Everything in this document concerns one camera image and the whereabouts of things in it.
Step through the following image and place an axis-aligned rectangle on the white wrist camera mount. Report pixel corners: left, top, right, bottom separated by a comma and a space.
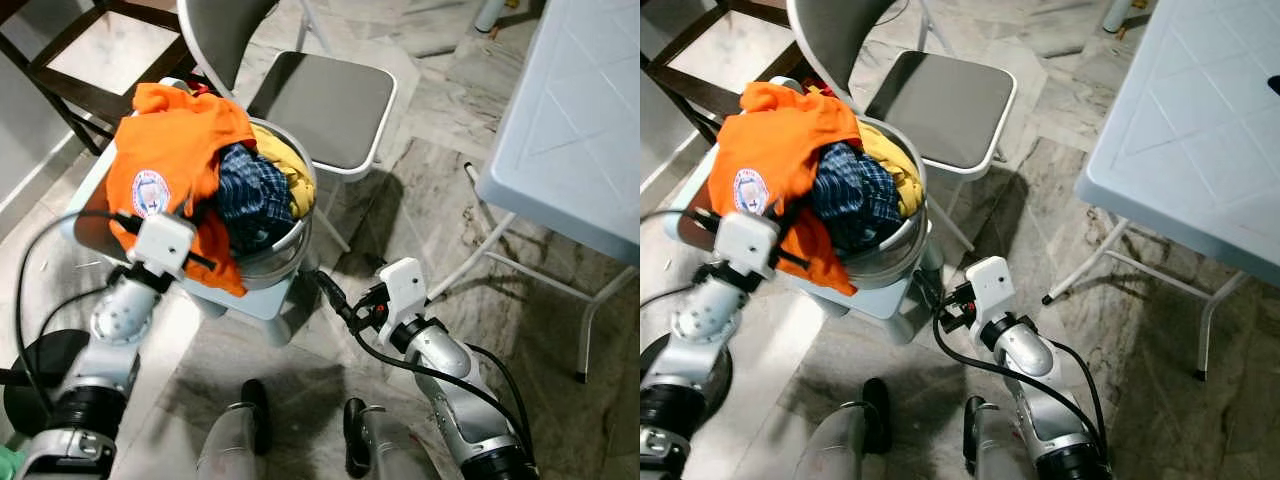
378, 258, 429, 331
965, 256, 1016, 331
127, 212, 198, 281
715, 210, 783, 281

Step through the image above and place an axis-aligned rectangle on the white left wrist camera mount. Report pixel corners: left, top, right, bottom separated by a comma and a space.
715, 210, 783, 281
127, 212, 198, 281

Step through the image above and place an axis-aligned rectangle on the yellow garment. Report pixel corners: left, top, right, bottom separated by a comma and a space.
858, 120, 923, 219
248, 122, 317, 219

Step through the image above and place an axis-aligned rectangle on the black round disc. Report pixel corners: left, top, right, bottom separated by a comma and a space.
640, 335, 736, 426
0, 328, 91, 436

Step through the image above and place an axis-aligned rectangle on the dark wooden chair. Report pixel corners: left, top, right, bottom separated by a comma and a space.
0, 0, 201, 156
640, 0, 811, 121

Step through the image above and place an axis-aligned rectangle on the silver right robot leg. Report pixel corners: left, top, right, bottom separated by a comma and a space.
343, 398, 446, 480
962, 395, 1051, 480

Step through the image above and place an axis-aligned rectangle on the orange shirt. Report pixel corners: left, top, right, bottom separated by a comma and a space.
707, 82, 861, 298
105, 82, 259, 298

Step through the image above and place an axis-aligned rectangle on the silver left robot leg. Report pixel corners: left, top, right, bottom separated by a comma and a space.
195, 380, 273, 480
800, 378, 891, 480

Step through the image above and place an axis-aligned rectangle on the steel basin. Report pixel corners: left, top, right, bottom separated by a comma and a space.
680, 110, 929, 291
75, 110, 321, 291

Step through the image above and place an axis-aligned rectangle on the light blue folding table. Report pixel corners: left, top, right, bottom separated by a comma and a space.
1040, 0, 1280, 381
425, 0, 640, 386

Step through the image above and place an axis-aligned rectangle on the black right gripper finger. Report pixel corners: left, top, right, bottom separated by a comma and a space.
316, 270, 353, 319
913, 268, 946, 316

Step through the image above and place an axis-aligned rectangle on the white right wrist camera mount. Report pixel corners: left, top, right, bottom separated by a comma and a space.
965, 256, 1016, 331
378, 258, 429, 331

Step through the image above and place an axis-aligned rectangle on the blue plaid garment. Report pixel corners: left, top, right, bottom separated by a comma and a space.
213, 143, 297, 253
810, 140, 906, 253

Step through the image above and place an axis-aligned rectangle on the grey folding chair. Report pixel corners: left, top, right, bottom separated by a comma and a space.
785, 0, 1021, 251
178, 0, 401, 251

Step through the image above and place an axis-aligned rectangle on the silver robot leg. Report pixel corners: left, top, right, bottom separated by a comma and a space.
195, 380, 273, 480
800, 378, 891, 480
343, 398, 446, 480
962, 395, 1051, 480

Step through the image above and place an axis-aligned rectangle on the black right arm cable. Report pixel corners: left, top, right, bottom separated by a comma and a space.
335, 295, 538, 466
928, 295, 1113, 466

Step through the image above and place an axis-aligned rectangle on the light blue plastic stool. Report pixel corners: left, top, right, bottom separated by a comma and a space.
62, 140, 301, 346
665, 140, 946, 346

